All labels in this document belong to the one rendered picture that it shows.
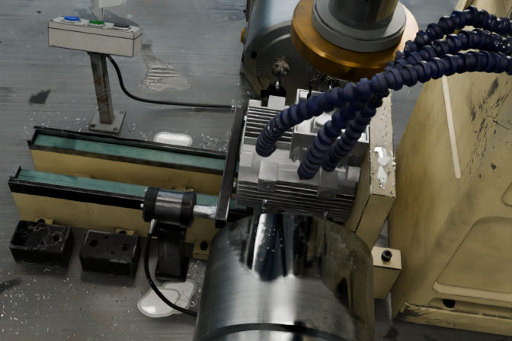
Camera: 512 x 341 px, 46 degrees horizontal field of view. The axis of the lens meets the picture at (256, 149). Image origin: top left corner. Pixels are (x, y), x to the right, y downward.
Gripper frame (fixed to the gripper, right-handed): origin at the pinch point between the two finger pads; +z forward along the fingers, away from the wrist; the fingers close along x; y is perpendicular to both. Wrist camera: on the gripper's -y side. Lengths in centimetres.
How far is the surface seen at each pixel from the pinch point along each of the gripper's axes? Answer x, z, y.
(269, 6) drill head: 1.1, -5.8, 33.6
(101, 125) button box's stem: 9.1, 26.7, -0.7
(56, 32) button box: -3.5, 4.0, -6.7
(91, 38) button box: -3.5, 4.3, 0.0
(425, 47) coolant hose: -55, -11, 51
